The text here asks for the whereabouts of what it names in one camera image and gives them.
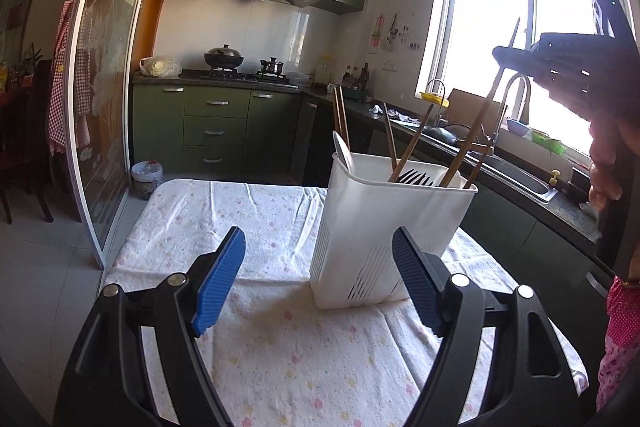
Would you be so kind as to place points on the white plastic bag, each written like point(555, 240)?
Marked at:
point(160, 67)

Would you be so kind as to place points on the person's right hand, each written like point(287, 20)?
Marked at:
point(605, 131)

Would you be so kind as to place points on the brown wooden chopstick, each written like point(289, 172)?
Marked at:
point(340, 119)

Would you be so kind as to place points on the tall chrome faucet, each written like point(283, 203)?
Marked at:
point(515, 104)

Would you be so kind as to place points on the steel double sink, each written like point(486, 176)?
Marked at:
point(492, 165)

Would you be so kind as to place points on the black fork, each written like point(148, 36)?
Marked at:
point(416, 177)

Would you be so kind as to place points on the black gas stove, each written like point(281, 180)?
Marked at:
point(234, 75)

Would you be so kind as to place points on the white spoon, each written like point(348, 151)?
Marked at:
point(343, 152)

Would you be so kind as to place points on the floral white tablecloth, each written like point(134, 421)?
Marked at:
point(274, 357)

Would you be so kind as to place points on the black pan wooden handle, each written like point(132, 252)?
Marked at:
point(445, 136)

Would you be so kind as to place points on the white trash bin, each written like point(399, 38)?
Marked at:
point(146, 177)

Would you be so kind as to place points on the white plastic utensil holder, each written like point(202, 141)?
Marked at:
point(353, 265)

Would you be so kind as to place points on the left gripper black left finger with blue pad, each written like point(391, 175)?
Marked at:
point(106, 383)

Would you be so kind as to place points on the small chrome faucet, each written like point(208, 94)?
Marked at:
point(434, 95)

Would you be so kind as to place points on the wooden cutting board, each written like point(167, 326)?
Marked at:
point(464, 107)

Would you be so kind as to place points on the steel pot with lid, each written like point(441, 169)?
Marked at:
point(271, 67)

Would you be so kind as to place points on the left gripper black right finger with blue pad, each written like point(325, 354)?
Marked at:
point(529, 381)

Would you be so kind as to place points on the green tray on sill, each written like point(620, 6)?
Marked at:
point(542, 139)

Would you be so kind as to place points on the green lower cabinet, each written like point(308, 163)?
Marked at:
point(220, 133)

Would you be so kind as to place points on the dark chopstick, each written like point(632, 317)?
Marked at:
point(482, 159)

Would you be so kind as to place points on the sliding glass door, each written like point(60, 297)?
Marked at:
point(97, 66)

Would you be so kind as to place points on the long wooden chopstick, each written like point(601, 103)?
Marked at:
point(390, 137)

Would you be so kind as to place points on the black wok with lid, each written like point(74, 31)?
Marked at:
point(223, 57)

